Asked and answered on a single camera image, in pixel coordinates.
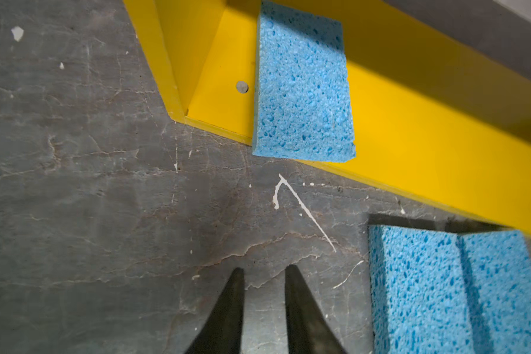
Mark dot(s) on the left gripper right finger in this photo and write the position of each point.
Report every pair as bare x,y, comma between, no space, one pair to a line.
307,329

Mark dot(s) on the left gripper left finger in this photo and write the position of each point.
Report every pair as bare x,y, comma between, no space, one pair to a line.
222,332

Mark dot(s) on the blue sponge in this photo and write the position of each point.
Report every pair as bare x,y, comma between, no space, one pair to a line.
497,275
418,293
302,94

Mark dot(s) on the yellow pink blue shelf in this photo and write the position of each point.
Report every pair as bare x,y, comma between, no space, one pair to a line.
434,120

